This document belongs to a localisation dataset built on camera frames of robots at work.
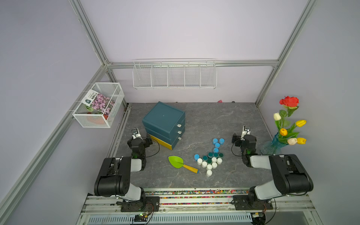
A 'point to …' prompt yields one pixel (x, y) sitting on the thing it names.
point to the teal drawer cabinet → (165, 125)
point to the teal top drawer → (180, 124)
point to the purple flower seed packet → (97, 102)
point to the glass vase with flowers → (287, 133)
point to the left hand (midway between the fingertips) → (141, 135)
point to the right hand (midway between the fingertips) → (242, 133)
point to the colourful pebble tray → (196, 196)
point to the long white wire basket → (175, 73)
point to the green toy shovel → (178, 162)
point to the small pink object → (220, 101)
